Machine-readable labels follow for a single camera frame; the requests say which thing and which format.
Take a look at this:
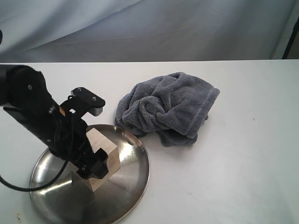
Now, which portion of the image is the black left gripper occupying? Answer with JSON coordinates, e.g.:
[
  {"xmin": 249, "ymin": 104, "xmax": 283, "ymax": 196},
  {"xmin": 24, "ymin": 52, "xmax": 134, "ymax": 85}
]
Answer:
[{"xmin": 35, "ymin": 102, "xmax": 108, "ymax": 179}]

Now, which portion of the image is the wooden cube block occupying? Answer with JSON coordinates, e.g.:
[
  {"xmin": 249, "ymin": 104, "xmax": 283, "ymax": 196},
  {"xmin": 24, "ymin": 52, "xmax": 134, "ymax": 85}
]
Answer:
[{"xmin": 70, "ymin": 127, "xmax": 121, "ymax": 192}]

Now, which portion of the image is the grey fluffy towel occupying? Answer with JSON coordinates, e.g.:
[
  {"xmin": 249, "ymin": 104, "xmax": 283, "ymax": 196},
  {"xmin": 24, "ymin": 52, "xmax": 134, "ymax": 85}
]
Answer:
[{"xmin": 114, "ymin": 72, "xmax": 220, "ymax": 147}]

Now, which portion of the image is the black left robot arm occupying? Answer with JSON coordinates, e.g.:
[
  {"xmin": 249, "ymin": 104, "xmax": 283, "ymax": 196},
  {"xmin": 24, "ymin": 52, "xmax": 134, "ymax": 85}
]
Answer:
[{"xmin": 0, "ymin": 65, "xmax": 108, "ymax": 179}]

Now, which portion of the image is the round stainless steel plate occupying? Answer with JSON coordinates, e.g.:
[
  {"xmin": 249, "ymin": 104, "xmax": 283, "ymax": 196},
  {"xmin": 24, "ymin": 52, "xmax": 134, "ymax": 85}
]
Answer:
[{"xmin": 30, "ymin": 125, "xmax": 150, "ymax": 224}]

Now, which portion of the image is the grey backdrop cloth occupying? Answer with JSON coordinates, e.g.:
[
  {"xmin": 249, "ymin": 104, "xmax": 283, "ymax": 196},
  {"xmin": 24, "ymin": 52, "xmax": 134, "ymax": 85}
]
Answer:
[{"xmin": 0, "ymin": 0, "xmax": 299, "ymax": 63}]

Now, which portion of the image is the black stand pole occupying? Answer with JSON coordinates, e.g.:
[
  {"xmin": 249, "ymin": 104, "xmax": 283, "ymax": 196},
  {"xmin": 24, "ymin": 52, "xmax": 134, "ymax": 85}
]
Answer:
[{"xmin": 282, "ymin": 19, "xmax": 299, "ymax": 60}]

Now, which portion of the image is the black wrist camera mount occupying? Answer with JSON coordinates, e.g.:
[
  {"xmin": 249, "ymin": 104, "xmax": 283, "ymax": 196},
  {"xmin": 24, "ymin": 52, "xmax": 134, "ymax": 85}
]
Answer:
[{"xmin": 60, "ymin": 87, "xmax": 106, "ymax": 119}]

